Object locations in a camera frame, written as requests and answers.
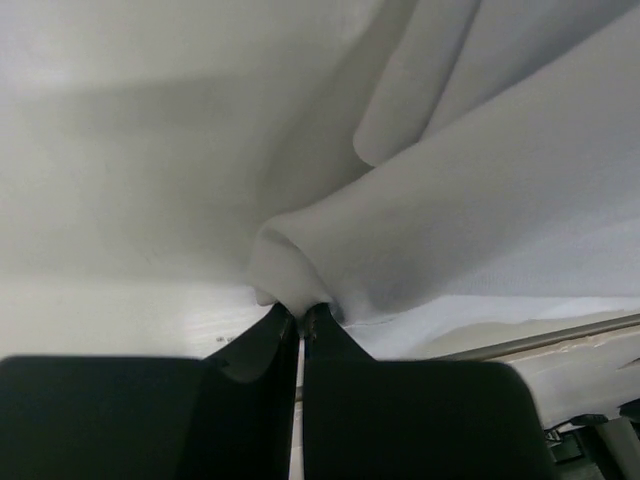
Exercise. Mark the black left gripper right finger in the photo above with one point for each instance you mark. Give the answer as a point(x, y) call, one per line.
point(432, 419)

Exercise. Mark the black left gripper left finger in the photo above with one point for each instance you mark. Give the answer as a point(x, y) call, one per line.
point(226, 416)

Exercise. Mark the white fabric skirt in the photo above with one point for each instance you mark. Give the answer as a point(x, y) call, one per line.
point(502, 147)

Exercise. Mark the aluminium table edge rail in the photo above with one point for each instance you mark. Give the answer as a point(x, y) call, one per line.
point(544, 340)

